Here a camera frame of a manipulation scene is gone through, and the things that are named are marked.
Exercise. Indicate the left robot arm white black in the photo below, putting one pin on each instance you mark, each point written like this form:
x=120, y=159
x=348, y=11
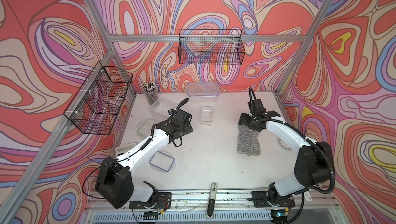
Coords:
x=115, y=181

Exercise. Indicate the white calculator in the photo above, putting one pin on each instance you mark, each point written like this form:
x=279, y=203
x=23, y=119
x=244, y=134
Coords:
x=124, y=149

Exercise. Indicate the small clear box blue lid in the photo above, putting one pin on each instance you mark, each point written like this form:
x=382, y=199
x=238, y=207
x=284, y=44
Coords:
x=206, y=115

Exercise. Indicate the black wire basket back wall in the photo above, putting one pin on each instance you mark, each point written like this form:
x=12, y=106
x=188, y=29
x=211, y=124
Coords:
x=218, y=51

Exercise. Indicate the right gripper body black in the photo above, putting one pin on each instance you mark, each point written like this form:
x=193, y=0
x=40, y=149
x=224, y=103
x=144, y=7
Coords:
x=249, y=121

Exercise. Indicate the aluminium frame rail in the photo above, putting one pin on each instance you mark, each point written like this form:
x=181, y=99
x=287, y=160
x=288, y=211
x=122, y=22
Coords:
x=175, y=38

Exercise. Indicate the black wire basket left wall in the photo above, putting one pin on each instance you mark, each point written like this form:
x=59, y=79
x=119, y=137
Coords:
x=99, y=100

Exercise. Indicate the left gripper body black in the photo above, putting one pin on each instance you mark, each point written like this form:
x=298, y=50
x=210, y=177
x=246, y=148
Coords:
x=186, y=129

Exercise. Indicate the black wire basket wall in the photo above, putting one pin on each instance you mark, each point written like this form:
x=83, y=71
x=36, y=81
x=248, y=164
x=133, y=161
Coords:
x=99, y=100
x=218, y=51

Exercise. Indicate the clear lunch box green lid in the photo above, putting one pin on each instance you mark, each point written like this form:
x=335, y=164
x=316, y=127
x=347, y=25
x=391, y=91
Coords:
x=157, y=102

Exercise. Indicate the small blue rimmed lid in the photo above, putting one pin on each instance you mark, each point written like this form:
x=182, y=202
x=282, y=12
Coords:
x=162, y=161

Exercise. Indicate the white red label tag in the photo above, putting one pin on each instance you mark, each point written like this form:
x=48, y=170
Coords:
x=307, y=196

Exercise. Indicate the grey striped cloth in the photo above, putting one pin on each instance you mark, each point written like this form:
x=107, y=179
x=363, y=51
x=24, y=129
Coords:
x=247, y=141

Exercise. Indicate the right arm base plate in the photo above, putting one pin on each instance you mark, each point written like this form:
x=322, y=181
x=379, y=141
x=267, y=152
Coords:
x=272, y=199

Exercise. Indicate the large clear box blue lid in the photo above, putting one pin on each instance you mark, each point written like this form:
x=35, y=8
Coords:
x=203, y=92

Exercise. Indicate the translucent green lunch box lid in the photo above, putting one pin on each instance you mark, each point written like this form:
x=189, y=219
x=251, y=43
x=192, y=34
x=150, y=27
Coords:
x=144, y=130

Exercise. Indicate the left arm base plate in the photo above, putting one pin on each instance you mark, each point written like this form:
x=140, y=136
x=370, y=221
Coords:
x=161, y=200

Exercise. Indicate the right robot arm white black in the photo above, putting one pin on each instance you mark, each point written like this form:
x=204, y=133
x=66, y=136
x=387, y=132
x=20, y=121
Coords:
x=314, y=167

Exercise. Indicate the tape roll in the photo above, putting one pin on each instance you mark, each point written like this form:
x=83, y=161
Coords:
x=282, y=145

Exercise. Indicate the mesh pen cup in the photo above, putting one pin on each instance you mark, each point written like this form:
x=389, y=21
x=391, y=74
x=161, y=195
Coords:
x=150, y=91

